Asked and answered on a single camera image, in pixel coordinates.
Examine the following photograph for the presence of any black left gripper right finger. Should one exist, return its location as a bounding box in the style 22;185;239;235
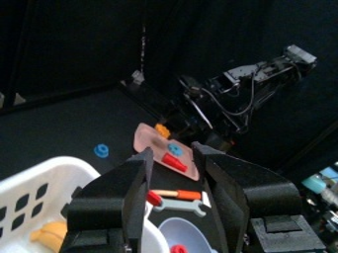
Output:
189;140;327;253

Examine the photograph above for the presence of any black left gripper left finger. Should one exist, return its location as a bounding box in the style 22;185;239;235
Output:
57;146;156;253

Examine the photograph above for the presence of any yellow gear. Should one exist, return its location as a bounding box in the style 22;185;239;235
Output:
153;123;172;139

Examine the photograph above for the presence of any small blue gear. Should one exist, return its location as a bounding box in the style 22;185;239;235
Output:
92;143;111;159

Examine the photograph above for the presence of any blue gear with teeth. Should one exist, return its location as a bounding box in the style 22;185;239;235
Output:
167;142;184;157

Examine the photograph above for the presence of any white plastic basket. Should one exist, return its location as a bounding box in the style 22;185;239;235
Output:
0;155;171;253

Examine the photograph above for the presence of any teal bottle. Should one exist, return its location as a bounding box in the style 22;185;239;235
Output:
300;173;327;195

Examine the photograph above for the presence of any grey toy wrench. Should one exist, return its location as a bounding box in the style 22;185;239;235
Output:
152;198;207;218

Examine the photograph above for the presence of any pink toy board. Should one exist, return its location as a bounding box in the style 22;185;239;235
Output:
132;122;201;182

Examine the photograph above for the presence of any yellow toy food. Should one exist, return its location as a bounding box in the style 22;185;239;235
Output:
29;220;68;253

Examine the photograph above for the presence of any red toy cone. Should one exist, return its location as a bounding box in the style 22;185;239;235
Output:
160;153;188;173

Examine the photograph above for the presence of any white bowl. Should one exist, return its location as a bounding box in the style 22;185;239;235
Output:
157;216;219;253

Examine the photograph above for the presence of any small red toy piece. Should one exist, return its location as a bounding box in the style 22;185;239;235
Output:
168;243;189;253

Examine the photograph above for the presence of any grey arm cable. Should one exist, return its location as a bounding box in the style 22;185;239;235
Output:
199;70;259;117

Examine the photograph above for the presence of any silver frame bracket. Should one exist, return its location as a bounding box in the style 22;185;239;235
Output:
12;93;28;107
131;69;147;86

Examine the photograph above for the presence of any silver frame post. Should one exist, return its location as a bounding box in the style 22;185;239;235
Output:
139;24;148;74

